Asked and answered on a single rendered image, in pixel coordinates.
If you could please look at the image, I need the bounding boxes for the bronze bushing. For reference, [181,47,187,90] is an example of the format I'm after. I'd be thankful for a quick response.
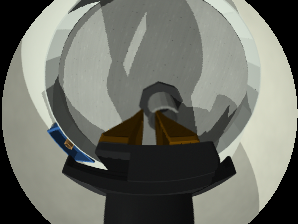
[64,139,74,149]

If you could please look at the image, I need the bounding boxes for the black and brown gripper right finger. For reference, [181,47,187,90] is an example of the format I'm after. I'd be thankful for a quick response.
[155,110,200,145]

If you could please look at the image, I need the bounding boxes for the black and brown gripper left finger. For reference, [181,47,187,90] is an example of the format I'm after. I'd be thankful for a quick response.
[98,109,144,145]

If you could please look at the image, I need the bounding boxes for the grey metal sleeve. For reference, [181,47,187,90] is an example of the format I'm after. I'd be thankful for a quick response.
[148,92,180,130]

